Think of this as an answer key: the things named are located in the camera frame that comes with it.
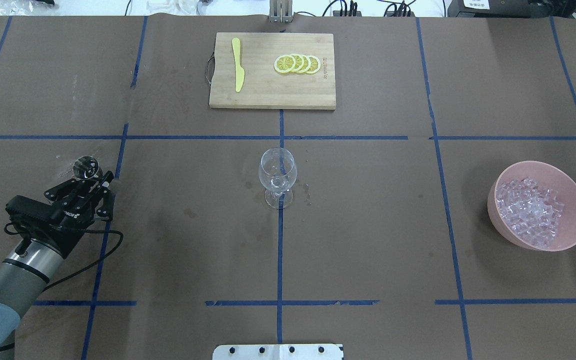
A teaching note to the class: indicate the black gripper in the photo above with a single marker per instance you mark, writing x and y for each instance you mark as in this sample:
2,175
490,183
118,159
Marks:
69,223

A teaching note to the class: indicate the steel cocktail jigger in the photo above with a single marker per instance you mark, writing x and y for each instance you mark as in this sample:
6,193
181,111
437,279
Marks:
86,167

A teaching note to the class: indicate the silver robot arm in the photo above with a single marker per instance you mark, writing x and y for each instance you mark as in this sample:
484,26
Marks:
23,278

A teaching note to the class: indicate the clear wine glass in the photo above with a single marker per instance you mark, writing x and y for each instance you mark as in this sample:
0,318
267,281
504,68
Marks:
277,173

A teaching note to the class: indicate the clear ice cubes pile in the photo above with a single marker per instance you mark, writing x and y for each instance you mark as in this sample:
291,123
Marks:
532,211

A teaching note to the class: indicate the yellow plastic knife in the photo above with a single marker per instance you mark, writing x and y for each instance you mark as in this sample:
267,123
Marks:
236,45

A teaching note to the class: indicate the bamboo cutting board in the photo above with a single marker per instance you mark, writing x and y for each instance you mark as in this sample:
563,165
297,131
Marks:
263,87

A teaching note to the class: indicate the back lemon slice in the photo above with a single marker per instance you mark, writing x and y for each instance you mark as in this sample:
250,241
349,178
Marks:
314,64

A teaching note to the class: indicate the pink bowl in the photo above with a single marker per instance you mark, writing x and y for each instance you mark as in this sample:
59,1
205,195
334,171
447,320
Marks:
548,177

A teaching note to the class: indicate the metal base plate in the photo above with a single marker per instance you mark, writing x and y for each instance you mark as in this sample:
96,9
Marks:
299,351

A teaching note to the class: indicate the aluminium frame post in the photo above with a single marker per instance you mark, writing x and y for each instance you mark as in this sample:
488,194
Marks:
281,11

